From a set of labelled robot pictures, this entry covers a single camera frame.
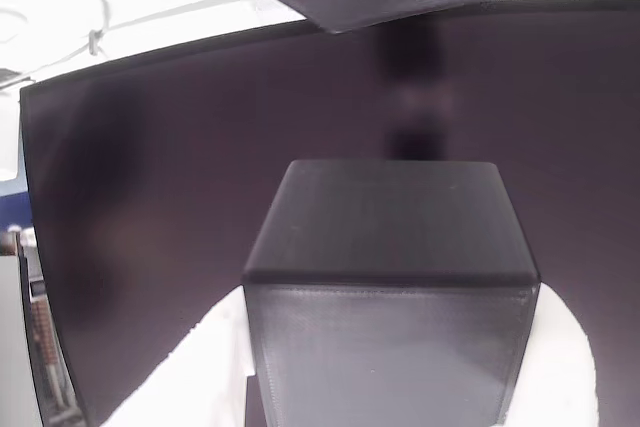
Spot grey cable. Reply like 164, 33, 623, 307
0, 0, 110, 76

